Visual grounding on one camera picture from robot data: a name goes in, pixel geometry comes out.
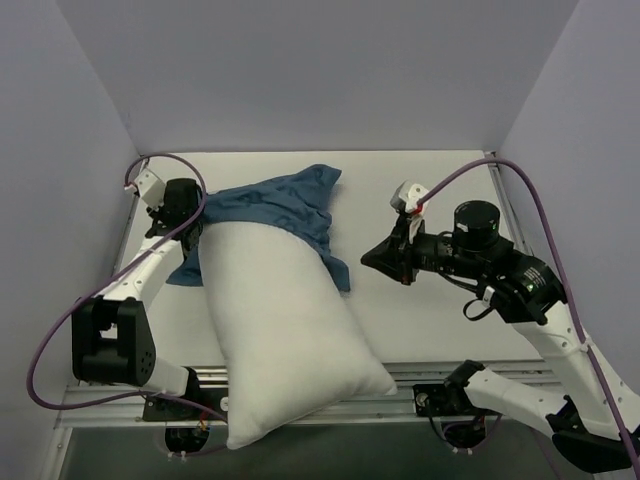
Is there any aluminium side rail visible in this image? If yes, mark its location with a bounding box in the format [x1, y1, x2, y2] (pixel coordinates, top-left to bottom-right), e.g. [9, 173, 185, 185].
[488, 162, 532, 254]
[112, 197, 138, 274]

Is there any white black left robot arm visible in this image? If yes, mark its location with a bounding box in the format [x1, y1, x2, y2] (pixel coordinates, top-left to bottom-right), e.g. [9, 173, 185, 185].
[71, 178, 203, 419]

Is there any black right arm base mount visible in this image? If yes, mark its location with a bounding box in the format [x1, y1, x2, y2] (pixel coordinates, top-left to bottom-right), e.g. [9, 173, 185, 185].
[412, 360, 502, 455]

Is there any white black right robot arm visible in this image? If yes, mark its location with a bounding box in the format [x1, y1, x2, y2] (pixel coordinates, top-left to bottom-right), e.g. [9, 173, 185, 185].
[361, 200, 639, 474]

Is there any aluminium front rail frame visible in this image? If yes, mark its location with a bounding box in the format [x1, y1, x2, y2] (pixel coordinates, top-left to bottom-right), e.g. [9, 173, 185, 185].
[49, 359, 566, 431]

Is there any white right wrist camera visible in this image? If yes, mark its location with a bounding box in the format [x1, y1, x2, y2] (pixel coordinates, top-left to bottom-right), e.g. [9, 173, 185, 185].
[390, 181, 429, 220]

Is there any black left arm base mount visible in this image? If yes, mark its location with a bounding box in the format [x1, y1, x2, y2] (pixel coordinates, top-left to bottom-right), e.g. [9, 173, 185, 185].
[142, 369, 231, 451]

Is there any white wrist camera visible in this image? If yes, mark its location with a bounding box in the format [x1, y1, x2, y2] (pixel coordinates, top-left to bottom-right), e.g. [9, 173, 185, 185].
[390, 181, 429, 220]
[124, 168, 166, 210]

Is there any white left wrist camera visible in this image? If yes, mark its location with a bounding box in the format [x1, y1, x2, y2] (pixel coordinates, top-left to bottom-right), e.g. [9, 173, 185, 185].
[124, 168, 166, 210]

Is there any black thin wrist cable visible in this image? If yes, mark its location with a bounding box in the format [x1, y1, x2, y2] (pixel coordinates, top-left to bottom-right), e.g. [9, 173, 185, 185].
[439, 272, 501, 324]

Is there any blue letter-print pillowcase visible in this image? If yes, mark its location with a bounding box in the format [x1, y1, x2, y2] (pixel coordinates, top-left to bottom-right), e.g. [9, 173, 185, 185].
[167, 164, 351, 298]

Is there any white pillow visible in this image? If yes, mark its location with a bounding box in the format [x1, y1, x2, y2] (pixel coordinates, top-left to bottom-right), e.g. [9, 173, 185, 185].
[197, 218, 399, 450]

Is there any aluminium side rail right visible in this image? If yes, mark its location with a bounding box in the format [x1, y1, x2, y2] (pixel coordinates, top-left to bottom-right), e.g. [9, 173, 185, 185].
[488, 162, 532, 254]

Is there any aluminium side rail left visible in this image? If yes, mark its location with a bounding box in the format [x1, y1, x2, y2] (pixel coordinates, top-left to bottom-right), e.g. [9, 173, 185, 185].
[112, 197, 138, 274]

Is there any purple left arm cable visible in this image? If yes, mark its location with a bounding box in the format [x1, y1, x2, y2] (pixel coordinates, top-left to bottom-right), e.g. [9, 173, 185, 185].
[25, 153, 229, 459]

